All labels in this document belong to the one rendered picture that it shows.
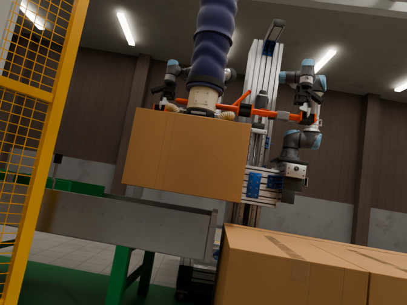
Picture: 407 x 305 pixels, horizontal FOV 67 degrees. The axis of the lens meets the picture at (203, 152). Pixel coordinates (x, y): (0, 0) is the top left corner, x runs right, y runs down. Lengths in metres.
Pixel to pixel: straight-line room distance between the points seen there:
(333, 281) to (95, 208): 0.99
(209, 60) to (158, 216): 0.91
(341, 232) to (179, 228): 7.29
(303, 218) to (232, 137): 6.65
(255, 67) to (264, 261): 1.93
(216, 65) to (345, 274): 1.25
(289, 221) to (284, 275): 7.04
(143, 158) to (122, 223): 0.35
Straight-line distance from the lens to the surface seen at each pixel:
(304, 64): 1.94
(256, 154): 2.40
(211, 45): 1.83
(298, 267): 0.97
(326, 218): 8.31
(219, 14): 1.92
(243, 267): 0.94
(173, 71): 2.15
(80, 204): 1.50
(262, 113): 1.78
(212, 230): 1.38
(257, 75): 2.62
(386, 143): 9.21
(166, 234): 1.40
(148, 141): 1.58
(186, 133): 1.56
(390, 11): 4.42
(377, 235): 8.92
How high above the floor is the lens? 0.67
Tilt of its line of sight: 8 degrees up
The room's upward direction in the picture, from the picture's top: 9 degrees clockwise
